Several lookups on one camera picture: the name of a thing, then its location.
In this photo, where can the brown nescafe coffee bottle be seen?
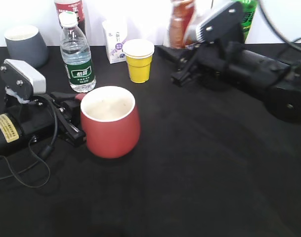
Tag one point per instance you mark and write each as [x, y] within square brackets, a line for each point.
[183, 14]

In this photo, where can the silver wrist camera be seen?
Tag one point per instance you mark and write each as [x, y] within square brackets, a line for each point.
[222, 21]
[22, 81]

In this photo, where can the grey ceramic mug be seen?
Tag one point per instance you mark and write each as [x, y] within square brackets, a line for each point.
[26, 43]

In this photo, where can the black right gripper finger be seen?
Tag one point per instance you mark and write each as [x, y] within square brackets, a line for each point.
[184, 76]
[173, 55]

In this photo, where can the green sprite bottle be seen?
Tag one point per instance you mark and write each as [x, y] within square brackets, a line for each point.
[249, 8]

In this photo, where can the small white milk carton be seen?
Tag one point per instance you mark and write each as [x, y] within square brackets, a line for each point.
[115, 33]

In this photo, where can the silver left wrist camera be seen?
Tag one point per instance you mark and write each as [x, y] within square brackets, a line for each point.
[22, 81]

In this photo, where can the yellow paper cup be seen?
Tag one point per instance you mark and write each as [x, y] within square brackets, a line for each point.
[139, 53]

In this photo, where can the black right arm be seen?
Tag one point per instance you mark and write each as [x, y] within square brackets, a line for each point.
[275, 83]

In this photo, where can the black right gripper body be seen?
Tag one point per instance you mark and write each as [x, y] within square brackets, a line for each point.
[211, 65]

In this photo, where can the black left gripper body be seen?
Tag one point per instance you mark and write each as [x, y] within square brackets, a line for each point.
[38, 118]

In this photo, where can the clear water bottle green label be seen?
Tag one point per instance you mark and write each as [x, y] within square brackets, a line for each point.
[76, 54]

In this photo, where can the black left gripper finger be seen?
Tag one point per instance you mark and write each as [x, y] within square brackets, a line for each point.
[59, 96]
[68, 130]

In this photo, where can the red ceramic mug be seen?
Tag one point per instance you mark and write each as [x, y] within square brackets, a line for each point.
[110, 120]

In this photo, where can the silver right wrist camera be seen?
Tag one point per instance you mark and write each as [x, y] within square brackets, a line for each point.
[222, 21]

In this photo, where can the dark cola bottle red label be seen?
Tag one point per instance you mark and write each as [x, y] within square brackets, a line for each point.
[74, 6]

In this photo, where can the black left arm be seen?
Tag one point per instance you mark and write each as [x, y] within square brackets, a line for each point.
[10, 141]

